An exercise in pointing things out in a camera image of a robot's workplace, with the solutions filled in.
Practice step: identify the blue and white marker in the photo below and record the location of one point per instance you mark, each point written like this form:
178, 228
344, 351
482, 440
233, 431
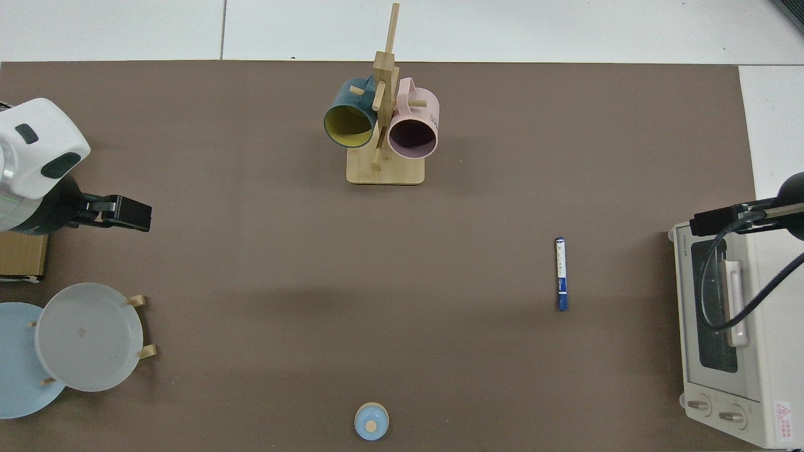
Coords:
561, 270

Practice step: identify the wooden plate rack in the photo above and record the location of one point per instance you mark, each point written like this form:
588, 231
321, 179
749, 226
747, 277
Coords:
137, 301

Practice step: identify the grey plate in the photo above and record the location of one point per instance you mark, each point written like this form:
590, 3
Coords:
88, 339

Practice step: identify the pale toaster oven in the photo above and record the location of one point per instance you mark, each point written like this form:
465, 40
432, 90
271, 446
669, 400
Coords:
776, 351

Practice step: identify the light blue plate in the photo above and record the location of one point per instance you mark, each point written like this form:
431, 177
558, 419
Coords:
19, 376

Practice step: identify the dark corner panel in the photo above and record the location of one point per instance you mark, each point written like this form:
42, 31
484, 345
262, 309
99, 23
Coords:
793, 11

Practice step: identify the dark teal cup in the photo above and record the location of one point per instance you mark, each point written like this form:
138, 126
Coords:
348, 100

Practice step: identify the pink cup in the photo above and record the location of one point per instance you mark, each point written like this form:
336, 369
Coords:
422, 113

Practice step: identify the brown table cloth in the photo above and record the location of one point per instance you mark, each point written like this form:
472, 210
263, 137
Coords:
402, 282

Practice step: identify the wooden cup stand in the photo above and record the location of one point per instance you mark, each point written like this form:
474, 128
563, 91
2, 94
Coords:
384, 171

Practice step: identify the small blue round thing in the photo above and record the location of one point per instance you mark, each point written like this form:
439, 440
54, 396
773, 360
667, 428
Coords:
370, 419

